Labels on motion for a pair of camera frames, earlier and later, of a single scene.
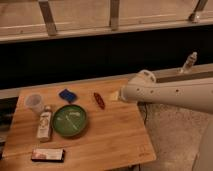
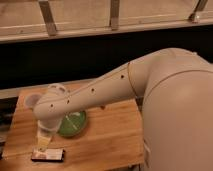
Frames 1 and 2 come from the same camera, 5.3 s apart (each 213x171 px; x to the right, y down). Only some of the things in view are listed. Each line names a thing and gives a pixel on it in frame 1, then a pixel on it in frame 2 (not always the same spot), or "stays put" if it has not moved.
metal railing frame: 41,20 stays put
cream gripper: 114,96 to 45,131
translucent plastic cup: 33,103 stays put
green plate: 69,120 stays put
